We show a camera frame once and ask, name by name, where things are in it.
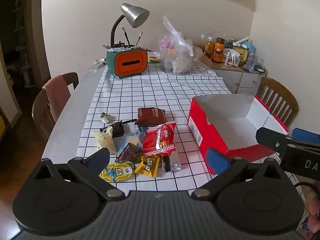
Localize pink towel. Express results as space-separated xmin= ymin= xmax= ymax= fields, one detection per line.
xmin=42 ymin=75 xmax=72 ymax=123

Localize clear plastic bag of food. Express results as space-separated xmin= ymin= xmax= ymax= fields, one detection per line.
xmin=158 ymin=15 xmax=195 ymax=75

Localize colourful printed packet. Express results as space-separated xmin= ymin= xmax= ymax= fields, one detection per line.
xmin=147 ymin=52 xmax=161 ymax=64

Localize red snack bag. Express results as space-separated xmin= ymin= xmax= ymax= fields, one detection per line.
xmin=142 ymin=120 xmax=177 ymax=157

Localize orange tea bottle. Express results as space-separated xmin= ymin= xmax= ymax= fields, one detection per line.
xmin=205 ymin=37 xmax=215 ymax=56

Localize red cardboard box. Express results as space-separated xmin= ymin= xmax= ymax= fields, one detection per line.
xmin=187 ymin=94 xmax=290 ymax=175

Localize clear water bottle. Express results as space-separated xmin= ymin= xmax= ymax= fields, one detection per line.
xmin=245 ymin=50 xmax=257 ymax=72

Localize orange teal tissue box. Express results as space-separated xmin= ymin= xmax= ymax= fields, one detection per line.
xmin=107 ymin=46 xmax=148 ymax=80

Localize light blue snack packet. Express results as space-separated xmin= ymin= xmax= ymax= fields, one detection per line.
xmin=114 ymin=135 xmax=141 ymax=155

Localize person's right hand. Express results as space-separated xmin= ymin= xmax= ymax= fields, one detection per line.
xmin=308 ymin=192 xmax=320 ymax=232

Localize silver desk lamp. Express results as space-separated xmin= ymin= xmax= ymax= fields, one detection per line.
xmin=111 ymin=3 xmax=150 ymax=48

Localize yellow snack packet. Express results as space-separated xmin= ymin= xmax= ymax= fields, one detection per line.
xmin=134 ymin=155 xmax=160 ymax=178

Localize yellow round jelly cup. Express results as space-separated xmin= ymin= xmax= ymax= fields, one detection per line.
xmin=99 ymin=162 xmax=134 ymax=182

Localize white ribbon handle bag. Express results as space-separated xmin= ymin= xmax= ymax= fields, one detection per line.
xmin=224 ymin=50 xmax=241 ymax=67

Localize brown snack packet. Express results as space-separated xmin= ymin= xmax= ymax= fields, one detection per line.
xmin=135 ymin=107 xmax=167 ymax=127

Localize orange thermos flask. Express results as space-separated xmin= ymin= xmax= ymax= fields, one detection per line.
xmin=212 ymin=37 xmax=225 ymax=63

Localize clear glass bowl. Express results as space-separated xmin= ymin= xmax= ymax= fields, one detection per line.
xmin=200 ymin=27 xmax=227 ymax=43

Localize dark bookshelf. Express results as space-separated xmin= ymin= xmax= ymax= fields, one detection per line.
xmin=7 ymin=0 xmax=35 ymax=88

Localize white side cabinet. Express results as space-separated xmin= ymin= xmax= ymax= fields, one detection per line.
xmin=195 ymin=45 xmax=268 ymax=95

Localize thick dark paint brush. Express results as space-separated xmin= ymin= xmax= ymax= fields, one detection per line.
xmin=122 ymin=27 xmax=130 ymax=47

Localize wooden slat-back chair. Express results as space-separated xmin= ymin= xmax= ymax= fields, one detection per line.
xmin=256 ymin=77 xmax=299 ymax=127

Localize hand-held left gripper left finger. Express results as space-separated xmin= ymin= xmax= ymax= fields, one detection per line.
xmin=34 ymin=147 xmax=125 ymax=202

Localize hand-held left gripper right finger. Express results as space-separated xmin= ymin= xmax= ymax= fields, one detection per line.
xmin=190 ymin=148 xmax=283 ymax=202

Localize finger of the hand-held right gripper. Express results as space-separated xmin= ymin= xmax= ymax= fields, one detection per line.
xmin=255 ymin=127 xmax=300 ymax=157
xmin=292 ymin=128 xmax=320 ymax=144

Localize black snack packet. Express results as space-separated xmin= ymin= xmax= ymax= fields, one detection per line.
xmin=99 ymin=121 xmax=125 ymax=138

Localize yellow tissue box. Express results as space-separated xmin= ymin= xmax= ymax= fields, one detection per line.
xmin=231 ymin=46 xmax=249 ymax=65

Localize clear plastic wrappers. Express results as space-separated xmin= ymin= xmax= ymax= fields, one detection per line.
xmin=89 ymin=59 xmax=107 ymax=73

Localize silver foil snack wrapper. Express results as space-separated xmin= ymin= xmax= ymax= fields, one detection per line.
xmin=160 ymin=152 xmax=182 ymax=173

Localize brown cardboard holder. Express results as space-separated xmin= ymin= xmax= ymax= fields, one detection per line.
xmin=195 ymin=45 xmax=213 ymax=68

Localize cream snack packet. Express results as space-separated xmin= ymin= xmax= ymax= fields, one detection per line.
xmin=90 ymin=126 xmax=118 ymax=155

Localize wooden chair with towel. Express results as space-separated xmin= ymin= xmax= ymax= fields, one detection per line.
xmin=32 ymin=72 xmax=79 ymax=140

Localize dark chocolate bar wrapper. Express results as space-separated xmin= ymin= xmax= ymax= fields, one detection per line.
xmin=115 ymin=142 xmax=143 ymax=164

